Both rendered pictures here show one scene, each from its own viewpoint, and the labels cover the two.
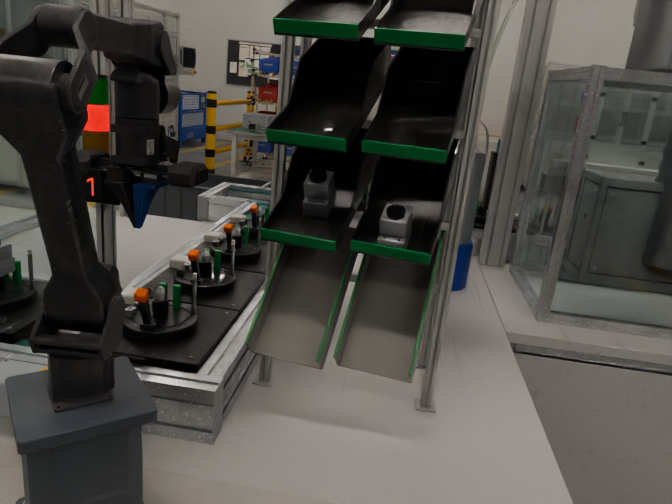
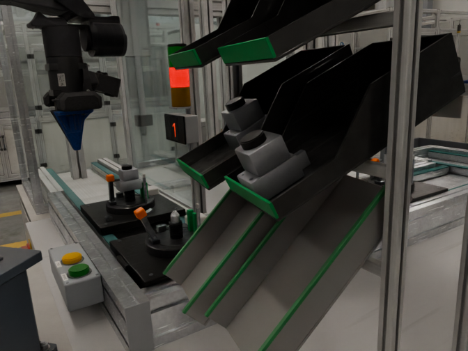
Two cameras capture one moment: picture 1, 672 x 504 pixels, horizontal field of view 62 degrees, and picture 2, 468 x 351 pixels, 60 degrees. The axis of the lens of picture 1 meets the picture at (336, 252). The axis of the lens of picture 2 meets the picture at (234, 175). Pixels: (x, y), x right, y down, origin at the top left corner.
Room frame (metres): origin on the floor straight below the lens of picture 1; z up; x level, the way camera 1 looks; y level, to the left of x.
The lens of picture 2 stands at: (0.56, -0.44, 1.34)
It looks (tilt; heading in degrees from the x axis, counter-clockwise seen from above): 14 degrees down; 53
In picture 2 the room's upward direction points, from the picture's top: 3 degrees counter-clockwise
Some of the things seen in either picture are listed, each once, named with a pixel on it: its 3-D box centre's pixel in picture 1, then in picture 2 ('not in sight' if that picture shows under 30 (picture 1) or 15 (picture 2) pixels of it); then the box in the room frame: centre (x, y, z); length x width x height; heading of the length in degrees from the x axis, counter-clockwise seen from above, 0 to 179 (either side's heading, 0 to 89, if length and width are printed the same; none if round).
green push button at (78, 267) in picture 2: not in sight; (79, 271); (0.76, 0.35, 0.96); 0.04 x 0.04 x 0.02
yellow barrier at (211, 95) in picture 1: (249, 127); not in sight; (9.41, 1.65, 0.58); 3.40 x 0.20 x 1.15; 171
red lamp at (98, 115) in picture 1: (95, 117); (179, 76); (1.11, 0.50, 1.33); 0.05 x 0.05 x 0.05
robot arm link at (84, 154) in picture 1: (137, 147); (67, 83); (0.77, 0.29, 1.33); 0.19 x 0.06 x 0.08; 84
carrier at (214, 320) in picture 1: (160, 305); (175, 227); (0.97, 0.32, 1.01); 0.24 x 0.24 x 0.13; 85
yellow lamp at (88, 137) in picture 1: (96, 142); (180, 97); (1.11, 0.50, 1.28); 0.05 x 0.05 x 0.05
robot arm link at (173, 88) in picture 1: (146, 73); (84, 21); (0.81, 0.29, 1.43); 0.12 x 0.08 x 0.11; 179
